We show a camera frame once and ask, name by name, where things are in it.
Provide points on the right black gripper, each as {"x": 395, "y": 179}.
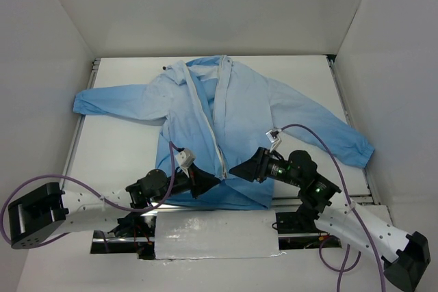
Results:
{"x": 261, "y": 164}

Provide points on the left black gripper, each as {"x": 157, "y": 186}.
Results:
{"x": 193, "y": 180}

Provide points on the light blue zip jacket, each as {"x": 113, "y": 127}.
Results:
{"x": 246, "y": 100}

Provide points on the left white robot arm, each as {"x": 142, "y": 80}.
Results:
{"x": 66, "y": 205}

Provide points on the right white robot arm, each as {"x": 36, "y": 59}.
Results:
{"x": 324, "y": 207}

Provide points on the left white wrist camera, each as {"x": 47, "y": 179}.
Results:
{"x": 185, "y": 158}

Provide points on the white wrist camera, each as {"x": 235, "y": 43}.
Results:
{"x": 185, "y": 158}
{"x": 273, "y": 136}

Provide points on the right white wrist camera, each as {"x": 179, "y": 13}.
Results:
{"x": 273, "y": 136}

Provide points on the aluminium rail frame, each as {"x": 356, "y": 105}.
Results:
{"x": 212, "y": 204}

